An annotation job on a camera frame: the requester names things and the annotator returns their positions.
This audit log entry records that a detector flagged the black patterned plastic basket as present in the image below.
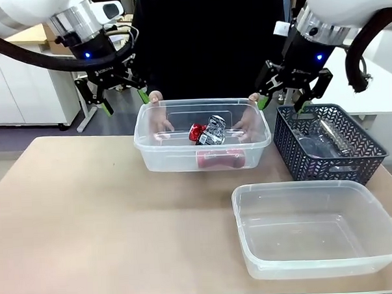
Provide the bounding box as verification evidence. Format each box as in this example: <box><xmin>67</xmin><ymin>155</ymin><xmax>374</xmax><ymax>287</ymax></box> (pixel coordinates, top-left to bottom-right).
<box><xmin>271</xmin><ymin>100</ymin><xmax>390</xmax><ymax>191</ymax></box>

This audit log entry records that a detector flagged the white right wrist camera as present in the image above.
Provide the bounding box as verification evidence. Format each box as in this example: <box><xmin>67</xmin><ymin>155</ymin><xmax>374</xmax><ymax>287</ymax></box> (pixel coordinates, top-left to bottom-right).
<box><xmin>272</xmin><ymin>20</ymin><xmax>290</xmax><ymax>38</ymax></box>

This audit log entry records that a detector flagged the person's left hand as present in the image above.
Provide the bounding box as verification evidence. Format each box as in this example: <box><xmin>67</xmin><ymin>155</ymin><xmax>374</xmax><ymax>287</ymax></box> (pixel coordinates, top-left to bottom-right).
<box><xmin>230</xmin><ymin>92</ymin><xmax>264</xmax><ymax>141</ymax></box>

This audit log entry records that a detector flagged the black sleeved right arm cable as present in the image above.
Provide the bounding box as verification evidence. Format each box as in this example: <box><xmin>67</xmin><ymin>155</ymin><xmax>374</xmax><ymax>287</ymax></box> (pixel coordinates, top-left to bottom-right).
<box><xmin>342</xmin><ymin>10</ymin><xmax>391</xmax><ymax>94</ymax></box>

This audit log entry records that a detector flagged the large white table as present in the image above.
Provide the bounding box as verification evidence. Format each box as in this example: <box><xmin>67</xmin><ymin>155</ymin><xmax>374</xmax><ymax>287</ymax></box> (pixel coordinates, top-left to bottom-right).
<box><xmin>307</xmin><ymin>31</ymin><xmax>392</xmax><ymax>124</ymax></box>

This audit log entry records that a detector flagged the person's left forearm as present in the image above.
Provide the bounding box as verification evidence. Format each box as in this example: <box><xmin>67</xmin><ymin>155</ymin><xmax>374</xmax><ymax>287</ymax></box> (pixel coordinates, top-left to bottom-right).
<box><xmin>240</xmin><ymin>45</ymin><xmax>281</xmax><ymax>99</ymax></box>

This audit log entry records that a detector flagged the white cabinet with wooden top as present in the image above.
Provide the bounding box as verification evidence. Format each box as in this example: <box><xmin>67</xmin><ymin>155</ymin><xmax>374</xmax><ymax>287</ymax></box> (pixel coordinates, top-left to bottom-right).
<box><xmin>0</xmin><ymin>23</ymin><xmax>83</xmax><ymax>131</ymax></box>

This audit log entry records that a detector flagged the black sleeved arm cable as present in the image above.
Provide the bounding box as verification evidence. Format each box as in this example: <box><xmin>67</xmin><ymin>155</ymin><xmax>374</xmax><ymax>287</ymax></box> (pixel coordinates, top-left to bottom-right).
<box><xmin>0</xmin><ymin>24</ymin><xmax>138</xmax><ymax>75</ymax></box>
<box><xmin>342</xmin><ymin>10</ymin><xmax>391</xmax><ymax>94</ymax></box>

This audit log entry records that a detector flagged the crushed red can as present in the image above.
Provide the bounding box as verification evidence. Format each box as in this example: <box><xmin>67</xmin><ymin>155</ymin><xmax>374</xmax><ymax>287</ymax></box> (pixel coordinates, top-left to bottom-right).
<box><xmin>188</xmin><ymin>121</ymin><xmax>210</xmax><ymax>143</ymax></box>

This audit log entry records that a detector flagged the clear plastic cup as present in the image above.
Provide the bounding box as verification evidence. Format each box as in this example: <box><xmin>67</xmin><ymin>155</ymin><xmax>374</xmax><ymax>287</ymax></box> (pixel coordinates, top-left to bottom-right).
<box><xmin>292</xmin><ymin>133</ymin><xmax>321</xmax><ymax>160</ymax></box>

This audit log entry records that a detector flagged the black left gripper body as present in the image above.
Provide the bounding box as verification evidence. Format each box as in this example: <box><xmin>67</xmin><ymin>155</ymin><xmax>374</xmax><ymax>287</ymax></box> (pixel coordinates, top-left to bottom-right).
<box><xmin>67</xmin><ymin>28</ymin><xmax>133</xmax><ymax>92</ymax></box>

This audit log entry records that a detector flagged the clear plastic bin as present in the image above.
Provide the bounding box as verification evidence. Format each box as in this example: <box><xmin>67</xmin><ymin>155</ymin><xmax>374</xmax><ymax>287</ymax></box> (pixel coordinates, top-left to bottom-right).
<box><xmin>230</xmin><ymin>177</ymin><xmax>392</xmax><ymax>282</ymax></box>
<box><xmin>131</xmin><ymin>95</ymin><xmax>273</xmax><ymax>175</ymax></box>

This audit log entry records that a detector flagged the black sleeved left arm cable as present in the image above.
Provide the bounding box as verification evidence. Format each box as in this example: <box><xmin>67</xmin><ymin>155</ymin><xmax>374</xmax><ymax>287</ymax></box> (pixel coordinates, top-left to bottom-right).
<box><xmin>0</xmin><ymin>24</ymin><xmax>138</xmax><ymax>75</ymax></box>

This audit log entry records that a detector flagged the person's right forearm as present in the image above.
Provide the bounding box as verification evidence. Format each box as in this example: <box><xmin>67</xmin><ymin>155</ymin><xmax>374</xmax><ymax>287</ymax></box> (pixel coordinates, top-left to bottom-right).
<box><xmin>136</xmin><ymin>50</ymin><xmax>170</xmax><ymax>96</ymax></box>

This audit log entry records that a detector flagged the person's right hand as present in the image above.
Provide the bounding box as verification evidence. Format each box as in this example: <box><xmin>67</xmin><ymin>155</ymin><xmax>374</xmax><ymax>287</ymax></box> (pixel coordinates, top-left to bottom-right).
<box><xmin>146</xmin><ymin>89</ymin><xmax>176</xmax><ymax>139</ymax></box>

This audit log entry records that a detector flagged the person in black sweater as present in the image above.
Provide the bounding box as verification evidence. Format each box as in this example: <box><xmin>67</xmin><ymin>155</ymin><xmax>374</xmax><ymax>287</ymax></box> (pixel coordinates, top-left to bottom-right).
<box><xmin>129</xmin><ymin>0</ymin><xmax>291</xmax><ymax>105</ymax></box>

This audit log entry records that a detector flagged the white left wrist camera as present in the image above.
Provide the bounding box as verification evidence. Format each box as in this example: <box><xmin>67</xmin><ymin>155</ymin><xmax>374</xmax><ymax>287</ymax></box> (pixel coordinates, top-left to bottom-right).
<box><xmin>88</xmin><ymin>0</ymin><xmax>125</xmax><ymax>26</ymax></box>

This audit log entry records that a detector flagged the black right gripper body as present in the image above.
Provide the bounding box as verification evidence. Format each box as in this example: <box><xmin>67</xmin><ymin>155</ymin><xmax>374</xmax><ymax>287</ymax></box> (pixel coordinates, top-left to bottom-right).
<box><xmin>276</xmin><ymin>26</ymin><xmax>336</xmax><ymax>89</ymax></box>

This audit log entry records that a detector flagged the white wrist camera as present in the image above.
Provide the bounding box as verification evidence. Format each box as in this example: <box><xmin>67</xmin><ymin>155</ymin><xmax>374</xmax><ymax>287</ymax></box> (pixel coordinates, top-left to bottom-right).
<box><xmin>88</xmin><ymin>0</ymin><xmax>125</xmax><ymax>26</ymax></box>
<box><xmin>272</xmin><ymin>20</ymin><xmax>290</xmax><ymax>38</ymax></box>

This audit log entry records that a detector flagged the clear plastic bottle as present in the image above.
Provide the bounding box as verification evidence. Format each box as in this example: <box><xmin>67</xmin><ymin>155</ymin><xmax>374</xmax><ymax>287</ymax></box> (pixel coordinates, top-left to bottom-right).
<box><xmin>317</xmin><ymin>116</ymin><xmax>358</xmax><ymax>156</ymax></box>

